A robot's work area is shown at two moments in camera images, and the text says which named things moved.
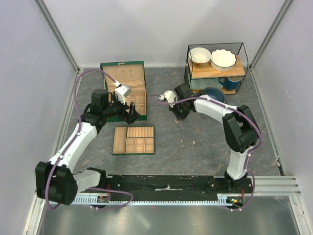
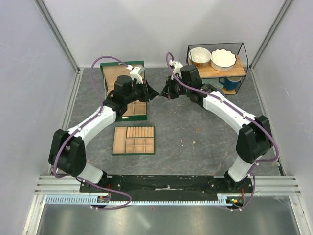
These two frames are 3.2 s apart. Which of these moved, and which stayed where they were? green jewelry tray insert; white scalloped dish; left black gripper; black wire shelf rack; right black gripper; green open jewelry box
Moved: left black gripper; right black gripper
Stayed: green open jewelry box; white scalloped dish; black wire shelf rack; green jewelry tray insert
